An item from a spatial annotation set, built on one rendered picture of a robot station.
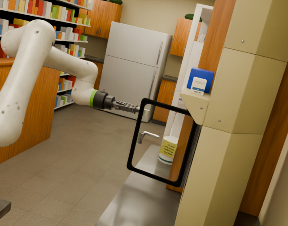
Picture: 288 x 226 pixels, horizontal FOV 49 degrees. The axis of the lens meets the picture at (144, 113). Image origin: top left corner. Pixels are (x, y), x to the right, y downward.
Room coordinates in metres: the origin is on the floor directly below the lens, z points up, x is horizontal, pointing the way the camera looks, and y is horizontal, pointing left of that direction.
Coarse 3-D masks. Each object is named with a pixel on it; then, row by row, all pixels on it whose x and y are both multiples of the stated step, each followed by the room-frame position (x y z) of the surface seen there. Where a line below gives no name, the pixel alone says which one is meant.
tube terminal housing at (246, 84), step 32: (224, 64) 1.17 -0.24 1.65; (256, 64) 1.17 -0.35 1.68; (224, 96) 1.17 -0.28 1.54; (256, 96) 1.20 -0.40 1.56; (224, 128) 1.16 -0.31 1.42; (256, 128) 1.23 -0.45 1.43; (224, 160) 1.16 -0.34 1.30; (192, 192) 1.17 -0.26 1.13; (224, 192) 1.19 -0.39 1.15; (192, 224) 1.16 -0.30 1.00; (224, 224) 1.23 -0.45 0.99
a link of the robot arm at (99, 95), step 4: (96, 92) 1.62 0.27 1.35; (100, 92) 1.62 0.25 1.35; (104, 92) 1.63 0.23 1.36; (96, 96) 1.60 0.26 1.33; (100, 96) 1.60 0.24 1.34; (104, 96) 1.60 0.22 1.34; (96, 100) 1.60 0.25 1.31; (100, 100) 1.59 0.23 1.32; (104, 100) 1.60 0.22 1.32; (96, 104) 1.60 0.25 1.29; (100, 104) 1.59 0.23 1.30; (100, 108) 1.61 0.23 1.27; (104, 108) 1.64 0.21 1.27
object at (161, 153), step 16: (144, 112) 1.56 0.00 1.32; (160, 112) 1.54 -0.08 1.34; (176, 112) 1.51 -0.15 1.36; (144, 128) 1.55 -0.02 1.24; (160, 128) 1.53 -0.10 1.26; (176, 128) 1.51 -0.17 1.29; (144, 144) 1.55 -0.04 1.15; (160, 144) 1.52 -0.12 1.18; (176, 144) 1.50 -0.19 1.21; (144, 160) 1.54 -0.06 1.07; (160, 160) 1.52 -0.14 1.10; (176, 160) 1.50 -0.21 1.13; (160, 176) 1.51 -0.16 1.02; (176, 176) 1.49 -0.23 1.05
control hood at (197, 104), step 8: (184, 88) 1.35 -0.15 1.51; (184, 96) 1.19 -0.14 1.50; (192, 96) 1.19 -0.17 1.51; (200, 96) 1.22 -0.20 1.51; (208, 96) 1.27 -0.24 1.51; (192, 104) 1.18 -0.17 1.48; (200, 104) 1.18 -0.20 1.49; (208, 104) 1.18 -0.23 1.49; (192, 112) 1.18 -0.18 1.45; (200, 112) 1.18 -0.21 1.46; (200, 120) 1.18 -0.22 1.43
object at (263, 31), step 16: (240, 0) 1.17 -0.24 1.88; (256, 0) 1.16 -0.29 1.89; (272, 0) 1.16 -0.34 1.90; (240, 16) 1.17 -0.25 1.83; (256, 16) 1.16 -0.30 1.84; (272, 16) 1.17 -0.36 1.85; (240, 32) 1.17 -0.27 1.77; (256, 32) 1.16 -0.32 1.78; (272, 32) 1.19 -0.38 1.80; (240, 48) 1.16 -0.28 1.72; (256, 48) 1.16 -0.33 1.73; (272, 48) 1.20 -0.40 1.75
